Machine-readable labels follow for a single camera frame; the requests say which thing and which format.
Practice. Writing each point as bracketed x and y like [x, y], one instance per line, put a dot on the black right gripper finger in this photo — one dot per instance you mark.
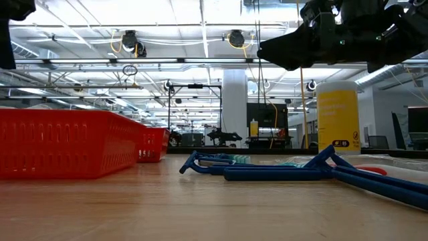
[291, 50]

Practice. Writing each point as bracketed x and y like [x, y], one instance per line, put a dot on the blue white toothbrush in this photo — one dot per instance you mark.
[289, 164]

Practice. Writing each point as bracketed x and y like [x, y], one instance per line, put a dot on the blue disposable razor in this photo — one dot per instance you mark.
[401, 183]
[267, 174]
[189, 162]
[401, 197]

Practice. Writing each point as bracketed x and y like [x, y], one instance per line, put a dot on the red white toothbrush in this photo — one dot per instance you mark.
[371, 170]

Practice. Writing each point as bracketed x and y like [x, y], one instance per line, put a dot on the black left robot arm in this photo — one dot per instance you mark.
[13, 8]

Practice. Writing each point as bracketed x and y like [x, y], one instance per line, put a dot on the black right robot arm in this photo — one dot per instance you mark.
[411, 30]

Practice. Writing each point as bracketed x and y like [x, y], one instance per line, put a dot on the black monitor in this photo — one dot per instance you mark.
[418, 120]
[267, 115]

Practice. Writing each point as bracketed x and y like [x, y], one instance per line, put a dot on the background robot station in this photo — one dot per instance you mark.
[224, 136]

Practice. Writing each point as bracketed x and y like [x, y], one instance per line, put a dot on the grey mesh chair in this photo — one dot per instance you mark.
[378, 142]

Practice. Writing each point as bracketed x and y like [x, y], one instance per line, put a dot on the red plastic basket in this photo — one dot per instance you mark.
[155, 144]
[67, 144]

